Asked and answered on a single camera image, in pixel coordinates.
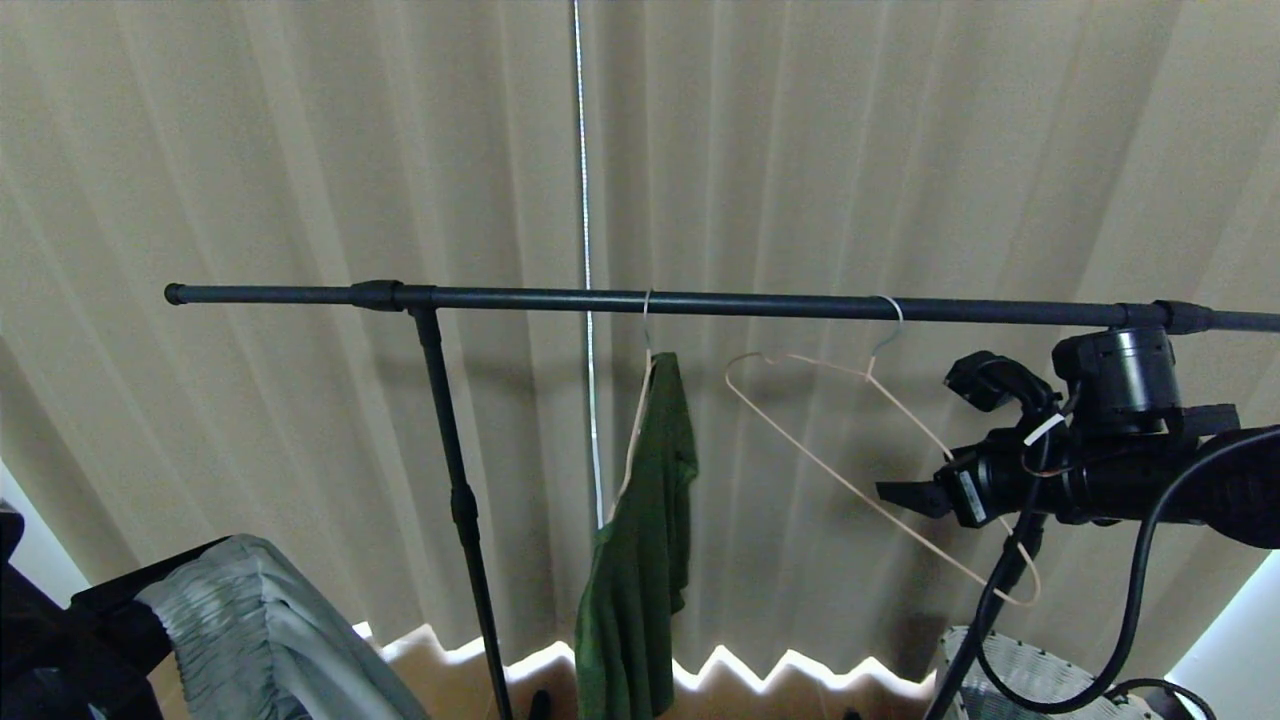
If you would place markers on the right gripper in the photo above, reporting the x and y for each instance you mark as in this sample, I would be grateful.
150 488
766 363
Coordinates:
1020 480

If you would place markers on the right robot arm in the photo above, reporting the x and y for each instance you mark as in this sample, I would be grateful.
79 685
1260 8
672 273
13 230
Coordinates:
1120 375

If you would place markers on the pink clothes hanger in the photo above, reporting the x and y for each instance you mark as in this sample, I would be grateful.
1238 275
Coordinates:
870 373
638 430

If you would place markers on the black clothes rack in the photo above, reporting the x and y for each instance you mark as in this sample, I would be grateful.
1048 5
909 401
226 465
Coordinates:
750 303

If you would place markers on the beige curtain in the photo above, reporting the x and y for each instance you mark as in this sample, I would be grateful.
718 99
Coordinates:
250 150

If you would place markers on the pale grey shorts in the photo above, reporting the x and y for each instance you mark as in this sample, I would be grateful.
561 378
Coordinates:
260 640

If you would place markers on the green printed T-shirt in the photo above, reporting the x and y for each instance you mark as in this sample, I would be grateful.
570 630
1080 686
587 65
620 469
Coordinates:
640 580

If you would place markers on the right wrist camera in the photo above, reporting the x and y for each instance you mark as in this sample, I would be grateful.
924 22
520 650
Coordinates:
985 380

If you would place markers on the white laundry basket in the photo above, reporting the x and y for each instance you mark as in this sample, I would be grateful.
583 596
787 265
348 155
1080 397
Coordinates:
1010 665

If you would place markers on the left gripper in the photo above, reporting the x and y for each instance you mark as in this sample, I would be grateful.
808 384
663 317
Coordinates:
60 660

